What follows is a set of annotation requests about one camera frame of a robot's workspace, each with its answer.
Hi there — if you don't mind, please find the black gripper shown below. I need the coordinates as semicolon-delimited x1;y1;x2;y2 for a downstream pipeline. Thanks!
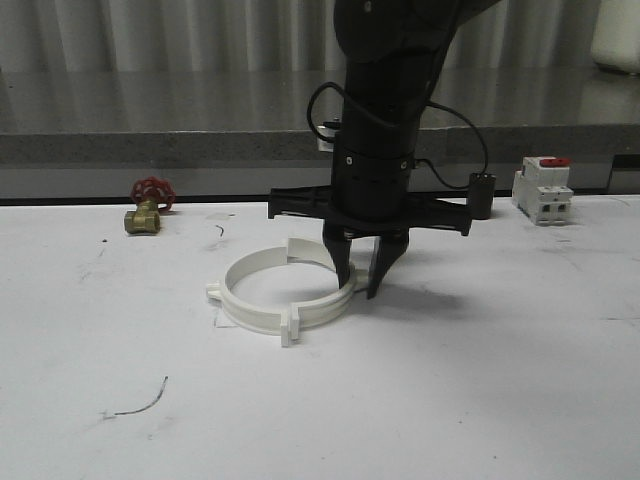
268;145;472;299

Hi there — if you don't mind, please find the white half-ring pipe clamp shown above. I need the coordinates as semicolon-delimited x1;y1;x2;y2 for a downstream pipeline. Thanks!
206;246;299;347

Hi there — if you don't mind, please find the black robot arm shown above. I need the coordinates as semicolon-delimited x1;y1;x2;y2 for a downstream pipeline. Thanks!
268;1;493;298

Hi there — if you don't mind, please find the dark cylindrical capacitor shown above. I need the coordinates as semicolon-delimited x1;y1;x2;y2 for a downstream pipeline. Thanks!
467;173;496;220

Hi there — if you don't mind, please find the brass valve red handwheel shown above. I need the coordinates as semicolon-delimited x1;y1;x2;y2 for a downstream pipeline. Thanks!
124;176;176;235

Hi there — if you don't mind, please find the white container in background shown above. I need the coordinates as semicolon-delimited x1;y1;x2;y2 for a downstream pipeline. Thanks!
591;0;640;75

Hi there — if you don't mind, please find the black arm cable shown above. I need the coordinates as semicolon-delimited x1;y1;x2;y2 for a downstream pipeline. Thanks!
306;0;490;189

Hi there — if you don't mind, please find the white circuit breaker red switch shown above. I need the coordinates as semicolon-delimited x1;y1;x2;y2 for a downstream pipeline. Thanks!
511;156;574;226

